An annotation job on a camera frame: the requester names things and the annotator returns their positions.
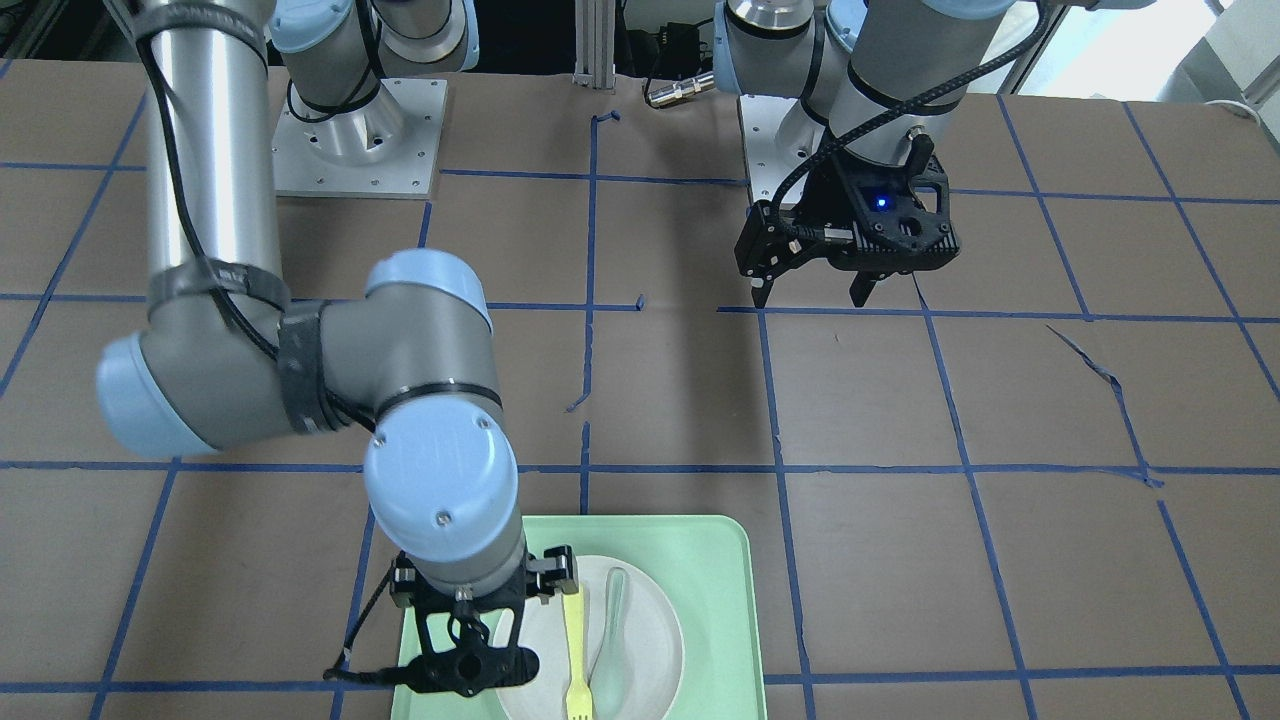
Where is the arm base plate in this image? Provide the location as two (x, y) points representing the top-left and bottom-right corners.
(739, 95), (826, 202)
(271, 79), (448, 200)

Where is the pale green plastic spoon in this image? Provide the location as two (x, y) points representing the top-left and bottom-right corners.
(589, 566), (630, 719)

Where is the aluminium frame post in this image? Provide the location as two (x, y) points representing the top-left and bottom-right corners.
(572, 0), (618, 94)

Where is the light green tray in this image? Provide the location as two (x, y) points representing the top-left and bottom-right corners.
(390, 515), (767, 719)

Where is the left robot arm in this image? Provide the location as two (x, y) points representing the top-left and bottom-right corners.
(713, 1), (1050, 309)

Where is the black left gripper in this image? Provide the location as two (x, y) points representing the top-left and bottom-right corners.
(733, 135), (961, 310)

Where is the gold metal cylinder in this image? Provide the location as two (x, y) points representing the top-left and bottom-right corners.
(644, 72), (716, 110)

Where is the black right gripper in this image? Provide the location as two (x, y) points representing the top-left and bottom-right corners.
(388, 544), (579, 697)

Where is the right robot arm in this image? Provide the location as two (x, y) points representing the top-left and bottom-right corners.
(96, 1), (579, 697)

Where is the yellow plastic fork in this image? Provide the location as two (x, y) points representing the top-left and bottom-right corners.
(562, 585), (595, 719)

